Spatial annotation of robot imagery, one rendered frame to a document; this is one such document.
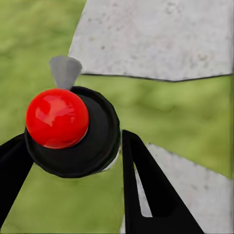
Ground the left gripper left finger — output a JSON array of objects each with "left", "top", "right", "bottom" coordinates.
[{"left": 0, "top": 133, "right": 34, "bottom": 229}]

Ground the insectifuge atomizer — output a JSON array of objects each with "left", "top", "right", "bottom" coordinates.
[{"left": 24, "top": 55, "right": 120, "bottom": 178}]

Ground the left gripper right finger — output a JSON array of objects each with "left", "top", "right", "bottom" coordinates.
[{"left": 122, "top": 130, "right": 204, "bottom": 234}]

